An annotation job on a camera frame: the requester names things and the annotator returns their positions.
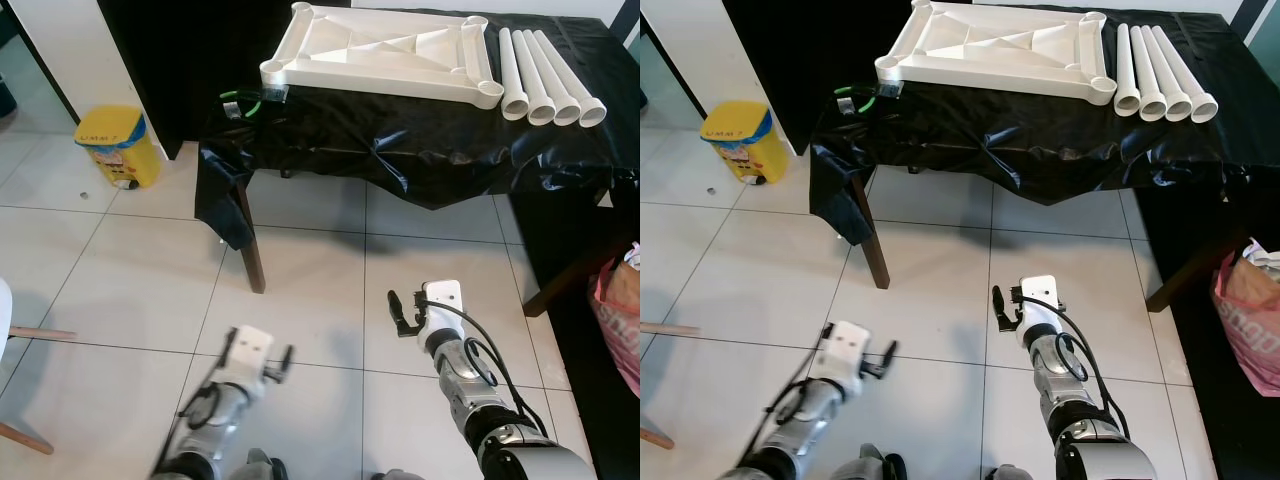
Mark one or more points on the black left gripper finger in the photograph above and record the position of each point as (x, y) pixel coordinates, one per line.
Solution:
(888, 354)
(286, 358)

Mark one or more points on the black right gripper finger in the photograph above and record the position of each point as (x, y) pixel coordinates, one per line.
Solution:
(395, 308)
(998, 303)

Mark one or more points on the white plastic table top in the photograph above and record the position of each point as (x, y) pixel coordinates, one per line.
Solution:
(380, 55)
(1000, 50)

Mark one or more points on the white plastic table leg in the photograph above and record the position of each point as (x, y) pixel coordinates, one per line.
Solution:
(1187, 72)
(530, 75)
(575, 78)
(1165, 72)
(552, 78)
(510, 70)
(1126, 65)
(1145, 70)

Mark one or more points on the grey right robot foot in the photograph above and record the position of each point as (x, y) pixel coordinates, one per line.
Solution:
(388, 475)
(1010, 474)

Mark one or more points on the black plastic table cover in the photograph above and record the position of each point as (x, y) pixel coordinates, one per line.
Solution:
(420, 140)
(1030, 140)

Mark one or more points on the white chair wooden legs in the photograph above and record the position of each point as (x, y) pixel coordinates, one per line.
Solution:
(670, 328)
(40, 332)

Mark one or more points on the pink shopping bag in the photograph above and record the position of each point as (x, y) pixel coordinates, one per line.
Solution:
(620, 320)
(1250, 320)

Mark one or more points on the small clear plastic bag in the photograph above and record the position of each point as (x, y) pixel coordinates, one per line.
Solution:
(237, 108)
(847, 105)

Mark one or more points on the yellow waste bin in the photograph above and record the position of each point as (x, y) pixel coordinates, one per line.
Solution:
(125, 150)
(748, 145)

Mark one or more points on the black door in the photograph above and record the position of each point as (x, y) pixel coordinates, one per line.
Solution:
(790, 60)
(180, 60)

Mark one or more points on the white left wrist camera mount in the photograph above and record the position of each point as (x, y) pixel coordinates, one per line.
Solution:
(245, 355)
(845, 352)

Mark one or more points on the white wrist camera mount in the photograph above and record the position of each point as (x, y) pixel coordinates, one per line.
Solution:
(245, 355)
(443, 300)
(1040, 297)
(845, 352)

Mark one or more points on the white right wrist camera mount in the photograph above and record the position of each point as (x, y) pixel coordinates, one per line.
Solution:
(443, 300)
(1040, 297)

